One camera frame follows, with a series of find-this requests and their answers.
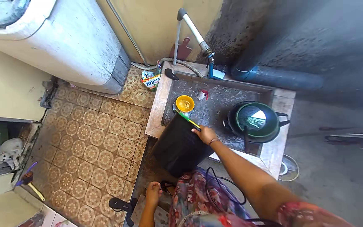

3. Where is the person's right hand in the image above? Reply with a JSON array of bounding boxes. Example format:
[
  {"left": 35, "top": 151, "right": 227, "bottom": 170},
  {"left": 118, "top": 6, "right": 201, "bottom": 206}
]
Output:
[{"left": 191, "top": 125, "right": 219, "bottom": 146}]

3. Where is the person's left hand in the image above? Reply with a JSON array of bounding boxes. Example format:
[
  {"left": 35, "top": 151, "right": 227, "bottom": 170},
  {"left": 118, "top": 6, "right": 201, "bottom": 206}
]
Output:
[{"left": 146, "top": 181, "right": 163, "bottom": 209}]

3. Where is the green and yellow slim tool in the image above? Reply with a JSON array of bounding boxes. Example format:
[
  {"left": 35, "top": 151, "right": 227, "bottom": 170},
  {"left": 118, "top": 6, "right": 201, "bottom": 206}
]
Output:
[{"left": 174, "top": 109, "right": 201, "bottom": 130}]

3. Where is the white pipe with grey elbow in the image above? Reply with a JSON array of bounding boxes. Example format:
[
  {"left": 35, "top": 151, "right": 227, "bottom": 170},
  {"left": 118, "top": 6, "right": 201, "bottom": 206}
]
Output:
[{"left": 177, "top": 8, "right": 210, "bottom": 52}]

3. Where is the person's left forearm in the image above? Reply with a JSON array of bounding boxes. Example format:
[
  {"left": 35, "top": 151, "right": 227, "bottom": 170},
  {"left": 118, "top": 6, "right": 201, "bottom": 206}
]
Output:
[{"left": 139, "top": 205, "right": 156, "bottom": 227}]

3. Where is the small metal plate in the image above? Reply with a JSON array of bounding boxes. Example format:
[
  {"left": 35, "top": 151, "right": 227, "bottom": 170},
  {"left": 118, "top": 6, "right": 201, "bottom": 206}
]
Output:
[{"left": 173, "top": 102, "right": 195, "bottom": 117}]

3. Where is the yellow bowl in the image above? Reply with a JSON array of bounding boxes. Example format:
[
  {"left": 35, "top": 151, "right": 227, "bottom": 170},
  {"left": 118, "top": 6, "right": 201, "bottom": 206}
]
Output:
[{"left": 176, "top": 95, "right": 195, "bottom": 113}]

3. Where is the black slipper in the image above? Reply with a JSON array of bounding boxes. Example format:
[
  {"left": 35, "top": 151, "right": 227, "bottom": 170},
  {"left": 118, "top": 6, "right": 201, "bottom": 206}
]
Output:
[{"left": 108, "top": 197, "right": 138, "bottom": 227}]

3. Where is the tiled wash basin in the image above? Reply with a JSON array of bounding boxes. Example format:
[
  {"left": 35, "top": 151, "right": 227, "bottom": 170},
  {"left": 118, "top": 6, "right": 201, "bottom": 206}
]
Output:
[{"left": 145, "top": 61, "right": 296, "bottom": 181}]

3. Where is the person's body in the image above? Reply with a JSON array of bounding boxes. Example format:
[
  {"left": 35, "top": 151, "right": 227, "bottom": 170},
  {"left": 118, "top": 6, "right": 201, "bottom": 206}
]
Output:
[{"left": 168, "top": 167, "right": 252, "bottom": 227}]

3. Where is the black curved object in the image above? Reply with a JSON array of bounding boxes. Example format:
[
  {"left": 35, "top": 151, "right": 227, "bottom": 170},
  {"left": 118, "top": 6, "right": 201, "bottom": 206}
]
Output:
[{"left": 164, "top": 68, "right": 179, "bottom": 81}]

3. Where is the blue tap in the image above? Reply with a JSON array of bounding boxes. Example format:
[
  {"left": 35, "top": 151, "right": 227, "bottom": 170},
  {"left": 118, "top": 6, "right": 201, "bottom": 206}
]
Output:
[{"left": 204, "top": 52, "right": 224, "bottom": 81}]

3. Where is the green white detergent packet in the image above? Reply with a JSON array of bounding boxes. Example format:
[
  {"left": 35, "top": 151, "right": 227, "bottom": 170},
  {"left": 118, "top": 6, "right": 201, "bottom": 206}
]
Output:
[{"left": 141, "top": 61, "right": 162, "bottom": 92}]

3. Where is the dark green round pot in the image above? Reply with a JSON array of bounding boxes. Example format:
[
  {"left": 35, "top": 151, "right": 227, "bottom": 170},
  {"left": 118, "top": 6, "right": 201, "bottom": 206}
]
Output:
[{"left": 222, "top": 101, "right": 291, "bottom": 144}]

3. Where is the dark red cutting board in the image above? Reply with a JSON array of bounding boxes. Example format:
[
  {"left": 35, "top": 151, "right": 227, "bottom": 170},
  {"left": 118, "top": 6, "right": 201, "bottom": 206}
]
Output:
[{"left": 170, "top": 37, "right": 193, "bottom": 61}]

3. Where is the thin grey upright pipe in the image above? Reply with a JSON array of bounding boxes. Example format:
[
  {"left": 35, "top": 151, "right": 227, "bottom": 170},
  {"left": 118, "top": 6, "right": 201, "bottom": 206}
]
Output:
[{"left": 173, "top": 20, "right": 181, "bottom": 66}]

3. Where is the thick grey drain pipe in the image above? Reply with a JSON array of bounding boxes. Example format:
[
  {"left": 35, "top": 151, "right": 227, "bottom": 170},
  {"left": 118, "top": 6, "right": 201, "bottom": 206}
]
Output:
[{"left": 230, "top": 52, "right": 324, "bottom": 91}]

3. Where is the round transparent basin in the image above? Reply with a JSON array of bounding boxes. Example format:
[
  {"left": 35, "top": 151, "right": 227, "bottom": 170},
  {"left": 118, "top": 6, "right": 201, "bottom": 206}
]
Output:
[{"left": 279, "top": 154, "right": 300, "bottom": 182}]

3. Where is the large white appliance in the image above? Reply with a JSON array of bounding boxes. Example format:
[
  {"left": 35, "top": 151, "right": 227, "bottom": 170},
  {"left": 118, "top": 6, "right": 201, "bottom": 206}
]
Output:
[{"left": 0, "top": 0, "right": 132, "bottom": 95}]

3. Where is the white dog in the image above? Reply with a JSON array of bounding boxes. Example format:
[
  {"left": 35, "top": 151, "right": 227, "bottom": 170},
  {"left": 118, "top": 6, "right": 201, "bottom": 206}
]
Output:
[{"left": 0, "top": 137, "right": 24, "bottom": 170}]

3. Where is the long metal rod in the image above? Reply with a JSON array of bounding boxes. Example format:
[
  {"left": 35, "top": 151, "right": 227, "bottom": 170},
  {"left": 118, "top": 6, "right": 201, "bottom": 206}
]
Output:
[{"left": 325, "top": 133, "right": 363, "bottom": 143}]

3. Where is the black looped cable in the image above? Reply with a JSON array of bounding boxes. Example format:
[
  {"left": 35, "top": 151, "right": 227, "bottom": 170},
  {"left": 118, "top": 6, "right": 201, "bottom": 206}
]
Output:
[{"left": 205, "top": 167, "right": 247, "bottom": 215}]

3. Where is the ribbed beige hose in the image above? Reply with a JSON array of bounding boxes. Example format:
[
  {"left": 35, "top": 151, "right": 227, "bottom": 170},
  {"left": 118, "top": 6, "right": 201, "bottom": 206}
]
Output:
[{"left": 160, "top": 57, "right": 205, "bottom": 79}]

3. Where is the thin grey wall pipe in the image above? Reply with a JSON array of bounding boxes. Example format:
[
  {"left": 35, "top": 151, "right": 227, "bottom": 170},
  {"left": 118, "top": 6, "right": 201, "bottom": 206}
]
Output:
[{"left": 106, "top": 0, "right": 149, "bottom": 67}]

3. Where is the purple brush with yellow handle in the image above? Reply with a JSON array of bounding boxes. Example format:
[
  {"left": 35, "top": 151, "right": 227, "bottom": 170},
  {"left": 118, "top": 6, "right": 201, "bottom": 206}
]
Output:
[{"left": 16, "top": 162, "right": 46, "bottom": 202}]

